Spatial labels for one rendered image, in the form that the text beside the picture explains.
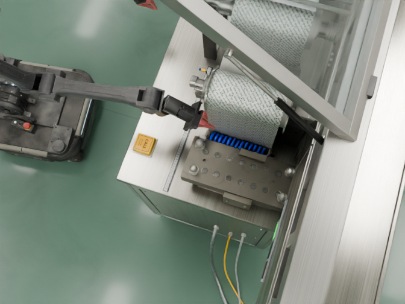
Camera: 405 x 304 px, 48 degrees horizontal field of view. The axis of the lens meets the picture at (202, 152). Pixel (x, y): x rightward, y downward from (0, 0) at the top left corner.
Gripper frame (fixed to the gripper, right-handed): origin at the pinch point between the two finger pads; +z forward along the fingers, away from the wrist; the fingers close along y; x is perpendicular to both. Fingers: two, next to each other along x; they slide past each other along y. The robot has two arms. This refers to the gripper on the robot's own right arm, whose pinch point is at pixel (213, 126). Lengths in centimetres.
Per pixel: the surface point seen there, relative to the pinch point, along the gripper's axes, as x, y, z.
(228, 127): 6.8, 0.3, 2.8
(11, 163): -154, 24, -52
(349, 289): 57, 41, 23
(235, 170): 3.2, 11.9, 12.4
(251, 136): 9.7, 0.3, 10.7
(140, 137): -25.9, 8.0, -16.3
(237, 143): 3.0, 2.6, 9.6
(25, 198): -145, 40, -37
